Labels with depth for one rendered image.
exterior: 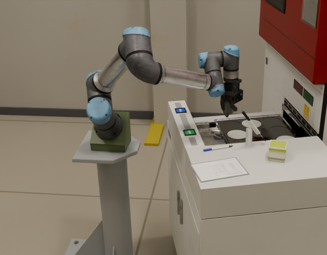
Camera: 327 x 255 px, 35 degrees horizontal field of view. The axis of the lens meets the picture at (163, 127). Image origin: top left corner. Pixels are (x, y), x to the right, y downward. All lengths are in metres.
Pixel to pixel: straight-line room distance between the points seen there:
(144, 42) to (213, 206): 0.73
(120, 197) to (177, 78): 0.84
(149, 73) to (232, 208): 0.65
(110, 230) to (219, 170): 0.96
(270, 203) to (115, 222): 1.02
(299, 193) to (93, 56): 3.00
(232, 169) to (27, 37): 3.14
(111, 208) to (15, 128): 2.33
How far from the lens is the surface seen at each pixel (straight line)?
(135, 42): 2.18
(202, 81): 2.30
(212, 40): 4.57
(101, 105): 2.45
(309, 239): 2.35
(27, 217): 3.70
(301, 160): 2.29
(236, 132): 2.63
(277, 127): 2.71
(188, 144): 2.38
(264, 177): 2.14
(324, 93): 2.43
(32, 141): 4.69
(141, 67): 2.14
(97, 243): 3.10
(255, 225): 2.22
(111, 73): 2.38
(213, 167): 2.19
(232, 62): 2.44
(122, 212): 2.84
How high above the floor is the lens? 2.08
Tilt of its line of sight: 26 degrees down
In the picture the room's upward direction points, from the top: 2 degrees counter-clockwise
